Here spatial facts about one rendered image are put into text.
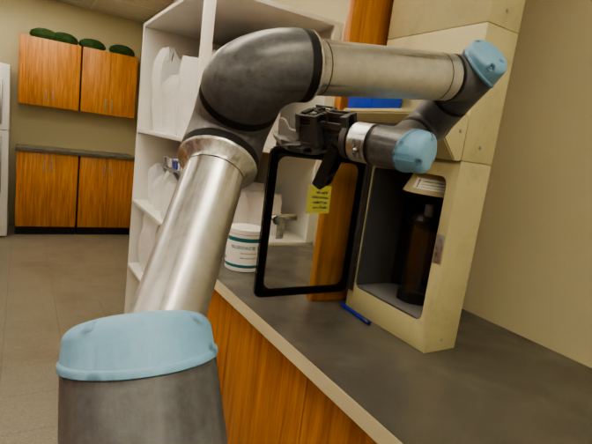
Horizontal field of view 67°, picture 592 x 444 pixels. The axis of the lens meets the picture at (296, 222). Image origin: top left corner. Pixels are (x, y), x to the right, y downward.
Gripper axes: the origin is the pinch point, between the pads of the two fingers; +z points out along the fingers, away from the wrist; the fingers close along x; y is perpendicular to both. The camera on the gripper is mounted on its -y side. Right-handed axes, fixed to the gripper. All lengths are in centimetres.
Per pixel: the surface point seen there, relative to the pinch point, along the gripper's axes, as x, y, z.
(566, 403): -12, -53, -63
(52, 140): -127, -120, 508
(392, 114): -23.2, 0.0, -15.0
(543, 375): -20, -57, -57
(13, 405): 58, -135, 142
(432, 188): -28.1, -19.4, -23.5
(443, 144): -22.4, -5.1, -28.2
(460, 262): -22, -34, -35
